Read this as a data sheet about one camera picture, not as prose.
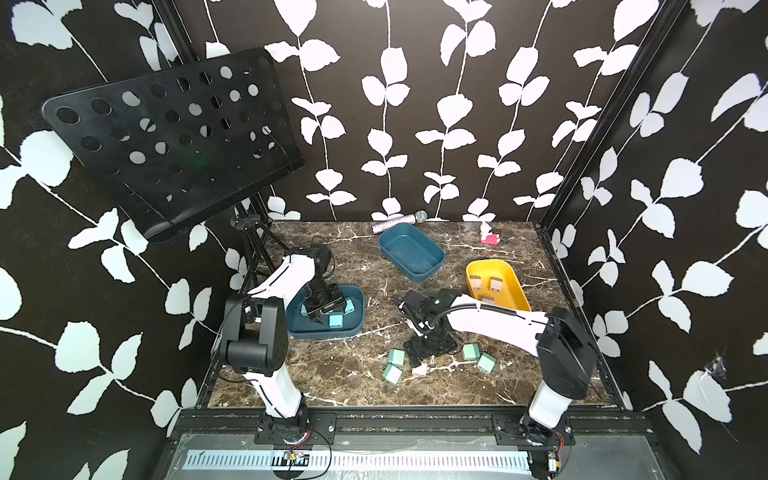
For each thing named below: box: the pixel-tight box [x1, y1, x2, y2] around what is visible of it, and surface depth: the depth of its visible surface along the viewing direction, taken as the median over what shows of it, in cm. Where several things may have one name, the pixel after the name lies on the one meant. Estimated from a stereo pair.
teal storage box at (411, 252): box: [378, 223, 445, 282], surface depth 113 cm
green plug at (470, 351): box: [462, 343, 480, 361], surface depth 87 cm
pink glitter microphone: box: [371, 210, 428, 235], surface depth 121 cm
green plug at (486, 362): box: [477, 352, 497, 374], surface depth 85 cm
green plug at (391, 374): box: [382, 363, 402, 385], surface depth 83 cm
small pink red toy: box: [480, 233, 501, 246], surface depth 117 cm
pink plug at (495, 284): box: [489, 276, 503, 292], surface depth 103 cm
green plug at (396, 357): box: [388, 349, 405, 366], surface depth 85 cm
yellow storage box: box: [466, 259, 532, 312], surface depth 102 cm
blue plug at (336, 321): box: [329, 315, 343, 328], surface depth 92 cm
